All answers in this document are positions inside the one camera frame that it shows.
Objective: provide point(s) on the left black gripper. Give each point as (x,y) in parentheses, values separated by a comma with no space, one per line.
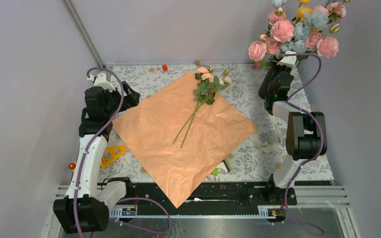
(131,99)

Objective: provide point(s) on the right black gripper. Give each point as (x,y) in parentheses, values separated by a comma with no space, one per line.
(275,66)

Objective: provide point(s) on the peach wrapping paper sheet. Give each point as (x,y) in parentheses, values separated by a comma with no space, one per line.
(177,144)

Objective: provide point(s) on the blue flower stem bunch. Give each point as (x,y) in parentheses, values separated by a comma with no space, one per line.
(306,30)

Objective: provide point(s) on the cream white rose stem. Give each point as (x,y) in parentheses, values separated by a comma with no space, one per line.
(222,82)

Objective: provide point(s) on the yellow rose stem bunch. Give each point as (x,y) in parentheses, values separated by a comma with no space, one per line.
(303,9)

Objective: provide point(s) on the small pink rose stem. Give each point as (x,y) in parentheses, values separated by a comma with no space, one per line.
(203,94)

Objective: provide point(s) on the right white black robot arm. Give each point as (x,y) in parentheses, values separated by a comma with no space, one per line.
(305,136)

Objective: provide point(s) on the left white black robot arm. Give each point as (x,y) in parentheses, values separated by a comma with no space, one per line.
(83,206)

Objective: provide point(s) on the black vase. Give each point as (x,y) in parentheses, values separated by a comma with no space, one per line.
(266,81)

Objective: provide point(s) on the pink yellow green toy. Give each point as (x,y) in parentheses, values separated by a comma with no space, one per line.
(257,65)

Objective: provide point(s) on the pink rose stems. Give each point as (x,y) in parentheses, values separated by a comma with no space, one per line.
(258,49)

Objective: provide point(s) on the red yellow toy truck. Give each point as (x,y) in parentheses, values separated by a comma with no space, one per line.
(111,155)

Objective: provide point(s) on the green long toy block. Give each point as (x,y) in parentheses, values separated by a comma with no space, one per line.
(227,166)

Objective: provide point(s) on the white purple toy block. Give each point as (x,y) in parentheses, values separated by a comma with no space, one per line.
(221,167)

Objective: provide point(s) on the small green toy cube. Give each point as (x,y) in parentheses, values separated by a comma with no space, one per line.
(215,172)

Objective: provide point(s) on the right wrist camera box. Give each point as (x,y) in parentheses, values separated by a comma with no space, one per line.
(289,59)

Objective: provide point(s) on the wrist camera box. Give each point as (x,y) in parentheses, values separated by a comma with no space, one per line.
(289,59)
(101,81)

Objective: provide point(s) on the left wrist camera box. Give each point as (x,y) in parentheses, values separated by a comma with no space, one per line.
(101,81)

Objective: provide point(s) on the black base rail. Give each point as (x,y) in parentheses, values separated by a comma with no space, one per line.
(210,199)

